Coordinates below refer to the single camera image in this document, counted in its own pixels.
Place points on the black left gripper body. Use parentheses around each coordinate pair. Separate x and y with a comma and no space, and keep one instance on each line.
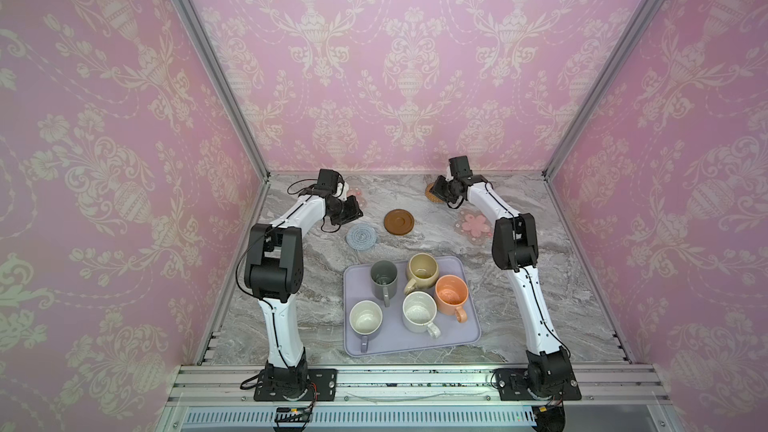
(337,212)

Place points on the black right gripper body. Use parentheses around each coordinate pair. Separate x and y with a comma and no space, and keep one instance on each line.
(445,191)

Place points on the woven rattan round coaster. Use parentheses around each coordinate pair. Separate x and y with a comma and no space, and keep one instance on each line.
(430,195)

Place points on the blue woven round coaster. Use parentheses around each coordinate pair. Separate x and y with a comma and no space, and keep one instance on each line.
(361,237)

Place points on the pink flower silicone coaster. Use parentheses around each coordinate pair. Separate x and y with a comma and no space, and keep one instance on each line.
(474,227)

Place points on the brown wooden round coaster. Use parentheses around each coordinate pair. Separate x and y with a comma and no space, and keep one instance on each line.
(399,222)

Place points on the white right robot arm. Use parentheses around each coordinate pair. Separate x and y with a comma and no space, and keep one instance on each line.
(515,250)

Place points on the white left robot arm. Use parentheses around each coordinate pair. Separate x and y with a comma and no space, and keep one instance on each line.
(273,270)

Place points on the grey green mug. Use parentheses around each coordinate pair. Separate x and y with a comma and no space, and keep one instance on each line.
(384,277)

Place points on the yellow beige mug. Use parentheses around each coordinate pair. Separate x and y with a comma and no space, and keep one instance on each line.
(422,273)

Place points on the orange mug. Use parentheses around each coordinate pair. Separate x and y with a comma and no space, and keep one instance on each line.
(451,296)

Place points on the white cream mug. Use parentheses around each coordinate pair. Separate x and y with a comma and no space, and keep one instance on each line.
(419,311)

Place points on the lilac plastic tray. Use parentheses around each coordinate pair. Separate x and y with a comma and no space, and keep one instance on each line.
(393,336)

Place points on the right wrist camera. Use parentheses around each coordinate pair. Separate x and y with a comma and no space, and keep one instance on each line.
(459,168)

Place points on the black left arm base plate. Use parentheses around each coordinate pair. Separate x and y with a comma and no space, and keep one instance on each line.
(277,384)

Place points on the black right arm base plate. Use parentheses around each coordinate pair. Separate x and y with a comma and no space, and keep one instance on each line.
(520,384)

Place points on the aluminium front frame rail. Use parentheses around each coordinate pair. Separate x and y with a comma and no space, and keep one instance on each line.
(462,384)

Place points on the aluminium corner frame post left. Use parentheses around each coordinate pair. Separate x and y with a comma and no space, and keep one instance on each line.
(194,26)

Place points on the aluminium corner frame post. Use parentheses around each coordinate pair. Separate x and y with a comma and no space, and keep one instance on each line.
(637,25)
(194,26)

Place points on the aluminium corner frame post right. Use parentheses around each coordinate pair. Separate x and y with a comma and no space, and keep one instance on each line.
(637,25)

